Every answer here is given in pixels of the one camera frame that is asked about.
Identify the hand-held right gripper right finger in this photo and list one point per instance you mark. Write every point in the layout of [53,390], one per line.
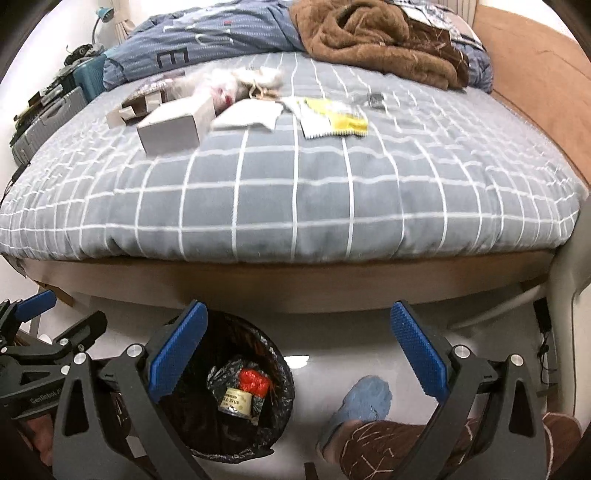
[418,355]

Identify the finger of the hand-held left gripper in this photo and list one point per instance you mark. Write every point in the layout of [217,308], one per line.
[78,333]
[37,303]

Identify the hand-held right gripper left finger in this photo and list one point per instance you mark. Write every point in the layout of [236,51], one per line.
[180,350]

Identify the trash bin with black bag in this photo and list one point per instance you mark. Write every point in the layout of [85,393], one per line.
[270,369]

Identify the brown cardboard box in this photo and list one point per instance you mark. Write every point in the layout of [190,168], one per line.
[134,108]

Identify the white cardboard box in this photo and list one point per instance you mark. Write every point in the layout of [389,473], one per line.
[173,129]

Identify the white paper envelope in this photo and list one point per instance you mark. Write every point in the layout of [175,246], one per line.
[247,115]

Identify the yellow white packet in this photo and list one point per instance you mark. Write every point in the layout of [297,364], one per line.
[332,117]

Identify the small clear wrapper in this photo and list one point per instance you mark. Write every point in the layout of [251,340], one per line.
[371,99]

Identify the clear bubble wrap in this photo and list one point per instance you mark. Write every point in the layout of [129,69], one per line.
[194,83]

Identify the clear plastic bag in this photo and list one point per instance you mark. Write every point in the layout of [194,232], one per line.
[258,78]

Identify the blue slipper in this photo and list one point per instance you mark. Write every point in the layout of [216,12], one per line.
[364,397]

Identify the red crumpled wrapper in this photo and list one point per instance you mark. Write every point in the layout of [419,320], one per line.
[253,382]

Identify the person's brown patterned trouser leg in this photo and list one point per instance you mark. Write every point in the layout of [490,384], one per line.
[383,443]

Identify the grey suitcase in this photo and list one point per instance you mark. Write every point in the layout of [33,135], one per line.
[51,120]

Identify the grey checked bedsheet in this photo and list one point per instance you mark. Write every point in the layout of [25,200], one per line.
[295,184]

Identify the teal suitcase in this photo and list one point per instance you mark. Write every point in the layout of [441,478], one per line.
[90,74]

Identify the dark bundled cloth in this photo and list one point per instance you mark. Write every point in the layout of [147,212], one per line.
[83,53]

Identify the beige curtain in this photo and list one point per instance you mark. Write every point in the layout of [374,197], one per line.
[457,7]
[122,30]

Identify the teal desk lamp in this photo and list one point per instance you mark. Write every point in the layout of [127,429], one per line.
[107,16]

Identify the brown headboard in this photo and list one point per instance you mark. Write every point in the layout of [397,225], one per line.
[535,78]

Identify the blue striped duvet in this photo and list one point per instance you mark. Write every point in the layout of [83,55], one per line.
[221,32]

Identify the brown fleece garment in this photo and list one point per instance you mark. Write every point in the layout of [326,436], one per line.
[360,32]

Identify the blue white patterned pillow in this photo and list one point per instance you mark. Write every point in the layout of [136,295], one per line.
[443,18]

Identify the wooden bed frame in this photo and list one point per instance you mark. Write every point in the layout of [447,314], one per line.
[277,282]

